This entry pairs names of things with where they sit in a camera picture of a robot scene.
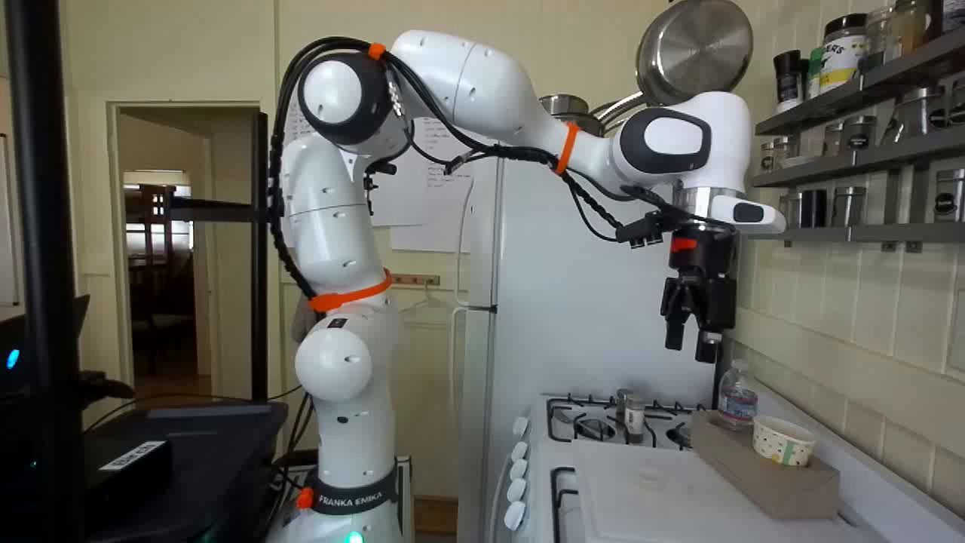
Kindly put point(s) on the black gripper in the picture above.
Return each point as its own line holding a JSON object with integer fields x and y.
{"x": 705, "y": 287}

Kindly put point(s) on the clear plastic water bottle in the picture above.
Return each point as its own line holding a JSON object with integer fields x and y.
{"x": 733, "y": 397}

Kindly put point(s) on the glass spice bottle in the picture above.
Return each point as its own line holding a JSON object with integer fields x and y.
{"x": 632, "y": 413}

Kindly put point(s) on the brown cardboard box holder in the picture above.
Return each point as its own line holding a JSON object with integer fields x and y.
{"x": 781, "y": 492}

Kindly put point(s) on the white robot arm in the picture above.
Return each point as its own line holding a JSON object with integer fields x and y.
{"x": 363, "y": 102}

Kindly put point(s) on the black stove grate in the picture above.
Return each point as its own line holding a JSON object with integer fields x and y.
{"x": 598, "y": 419}

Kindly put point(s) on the white gas stove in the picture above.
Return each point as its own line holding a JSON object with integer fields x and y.
{"x": 616, "y": 492}

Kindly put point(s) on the metal spice rack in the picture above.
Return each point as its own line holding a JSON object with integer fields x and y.
{"x": 896, "y": 81}

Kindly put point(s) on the white refrigerator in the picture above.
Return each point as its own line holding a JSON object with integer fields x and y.
{"x": 547, "y": 306}

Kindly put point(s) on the paper cup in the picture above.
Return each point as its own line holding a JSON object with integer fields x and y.
{"x": 781, "y": 442}

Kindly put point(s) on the hanging steel pot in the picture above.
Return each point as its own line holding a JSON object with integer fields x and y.
{"x": 687, "y": 48}

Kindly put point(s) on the large white label jar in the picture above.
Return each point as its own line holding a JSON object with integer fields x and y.
{"x": 844, "y": 48}

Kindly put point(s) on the black desk with equipment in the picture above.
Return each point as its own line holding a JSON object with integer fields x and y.
{"x": 169, "y": 474}

